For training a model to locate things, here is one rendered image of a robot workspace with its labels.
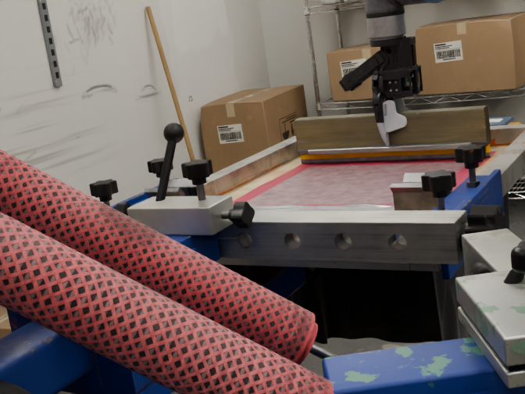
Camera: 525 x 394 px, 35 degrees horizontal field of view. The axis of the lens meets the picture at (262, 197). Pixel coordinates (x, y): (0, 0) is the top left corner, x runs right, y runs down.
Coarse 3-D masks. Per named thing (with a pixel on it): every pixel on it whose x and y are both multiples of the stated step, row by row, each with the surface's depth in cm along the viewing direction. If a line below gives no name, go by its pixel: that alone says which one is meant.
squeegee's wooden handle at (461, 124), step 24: (312, 120) 177; (336, 120) 174; (360, 120) 171; (408, 120) 167; (432, 120) 164; (456, 120) 162; (480, 120) 160; (312, 144) 178; (336, 144) 175; (360, 144) 173; (384, 144) 170; (408, 144) 168; (480, 144) 161
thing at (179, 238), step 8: (176, 240) 102; (184, 240) 102; (192, 240) 103; (200, 240) 104; (208, 240) 106; (216, 240) 108; (200, 248) 104; (208, 248) 106; (216, 248) 108; (208, 256) 106; (216, 256) 108
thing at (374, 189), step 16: (400, 160) 171; (416, 160) 169; (432, 160) 167; (448, 160) 165; (368, 176) 161; (384, 176) 159; (400, 176) 157; (464, 176) 150; (352, 192) 150; (368, 192) 148; (384, 192) 146
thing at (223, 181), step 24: (288, 144) 188; (504, 144) 171; (240, 168) 169; (264, 168) 178; (504, 168) 136; (216, 192) 161; (504, 192) 134; (240, 264) 118; (264, 264) 116; (288, 264) 114; (312, 264) 112; (336, 264) 110; (360, 264) 109; (384, 264) 107; (408, 264) 106; (432, 264) 104
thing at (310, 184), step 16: (288, 176) 171; (304, 176) 169; (320, 176) 167; (336, 176) 165; (352, 176) 163; (256, 192) 161; (272, 192) 159; (288, 192) 157; (304, 192) 155; (320, 192) 153; (336, 192) 151
